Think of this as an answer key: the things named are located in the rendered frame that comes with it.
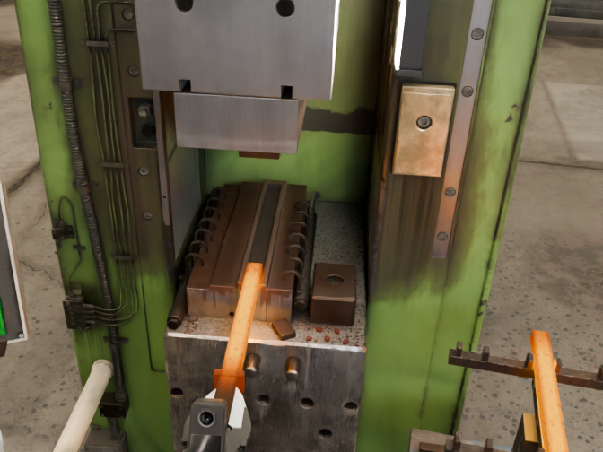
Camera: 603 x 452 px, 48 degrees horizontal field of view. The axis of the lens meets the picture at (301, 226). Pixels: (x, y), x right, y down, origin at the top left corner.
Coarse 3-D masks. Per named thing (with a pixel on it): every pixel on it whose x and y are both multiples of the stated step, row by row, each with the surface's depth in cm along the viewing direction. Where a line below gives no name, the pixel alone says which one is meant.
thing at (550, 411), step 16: (544, 336) 120; (544, 352) 116; (544, 368) 113; (544, 384) 109; (544, 400) 106; (544, 416) 103; (560, 416) 104; (544, 432) 102; (560, 432) 101; (560, 448) 98
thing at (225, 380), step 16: (256, 272) 126; (256, 288) 122; (240, 304) 118; (240, 320) 114; (240, 336) 110; (240, 352) 107; (224, 368) 103; (240, 368) 105; (224, 384) 100; (240, 384) 102
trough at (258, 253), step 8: (272, 184) 159; (272, 192) 158; (264, 200) 153; (272, 200) 155; (264, 208) 151; (272, 208) 152; (264, 216) 148; (272, 216) 148; (264, 224) 145; (272, 224) 146; (256, 232) 141; (264, 232) 143; (256, 240) 140; (264, 240) 140; (256, 248) 137; (264, 248) 137; (256, 256) 135; (264, 256) 135; (264, 264) 133
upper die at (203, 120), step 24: (192, 96) 106; (216, 96) 106; (240, 96) 106; (288, 96) 106; (192, 120) 108; (216, 120) 108; (240, 120) 108; (264, 120) 107; (288, 120) 107; (192, 144) 111; (216, 144) 110; (240, 144) 110; (264, 144) 110; (288, 144) 109
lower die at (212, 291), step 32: (256, 192) 157; (288, 192) 157; (224, 224) 146; (256, 224) 143; (288, 224) 145; (224, 256) 134; (288, 256) 134; (192, 288) 126; (224, 288) 126; (288, 288) 125; (288, 320) 128
